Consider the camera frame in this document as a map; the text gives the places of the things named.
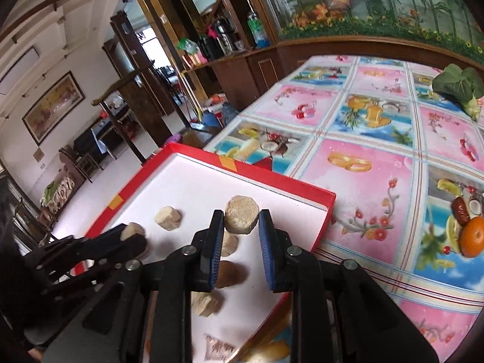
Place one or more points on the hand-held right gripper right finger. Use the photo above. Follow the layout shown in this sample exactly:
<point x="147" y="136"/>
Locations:
<point x="266" y="249"/>

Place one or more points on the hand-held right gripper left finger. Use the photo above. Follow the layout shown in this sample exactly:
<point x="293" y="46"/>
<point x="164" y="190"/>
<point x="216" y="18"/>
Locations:
<point x="215" y="249"/>

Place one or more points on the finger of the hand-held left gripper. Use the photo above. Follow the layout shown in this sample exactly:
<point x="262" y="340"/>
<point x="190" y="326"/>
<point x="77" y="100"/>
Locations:
<point x="94" y="240"/>
<point x="113" y="255"/>

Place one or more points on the brownish yam chunk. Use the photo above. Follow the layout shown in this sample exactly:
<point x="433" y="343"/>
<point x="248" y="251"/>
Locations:
<point x="231" y="274"/>

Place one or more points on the large beige yam chunk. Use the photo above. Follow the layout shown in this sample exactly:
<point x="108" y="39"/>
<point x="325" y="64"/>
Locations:
<point x="242" y="215"/>

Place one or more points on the red cardboard box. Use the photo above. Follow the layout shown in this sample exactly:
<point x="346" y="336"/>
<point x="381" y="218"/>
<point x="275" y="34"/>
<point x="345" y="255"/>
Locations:
<point x="189" y="181"/>

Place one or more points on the clear plastic wrapper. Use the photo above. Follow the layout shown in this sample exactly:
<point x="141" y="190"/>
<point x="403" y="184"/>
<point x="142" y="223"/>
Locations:
<point x="219" y="347"/>

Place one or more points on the wooden sideboard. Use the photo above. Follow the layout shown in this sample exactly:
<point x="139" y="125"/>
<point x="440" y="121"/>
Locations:
<point x="242" y="75"/>

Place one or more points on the orange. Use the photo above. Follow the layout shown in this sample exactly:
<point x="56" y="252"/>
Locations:
<point x="473" y="238"/>

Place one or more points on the black thermos jug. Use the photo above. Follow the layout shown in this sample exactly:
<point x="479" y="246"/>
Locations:
<point x="225" y="37"/>

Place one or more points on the green plastic bottle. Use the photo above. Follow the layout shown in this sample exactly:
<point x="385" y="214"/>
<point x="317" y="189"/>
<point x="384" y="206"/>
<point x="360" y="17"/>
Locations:
<point x="258" y="30"/>

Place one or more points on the green bok choy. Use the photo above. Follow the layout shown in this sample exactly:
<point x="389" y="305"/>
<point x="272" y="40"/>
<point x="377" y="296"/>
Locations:
<point x="457" y="83"/>

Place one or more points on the framed wall painting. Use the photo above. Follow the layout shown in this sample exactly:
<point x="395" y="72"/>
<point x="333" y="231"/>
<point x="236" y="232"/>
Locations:
<point x="53" y="107"/>

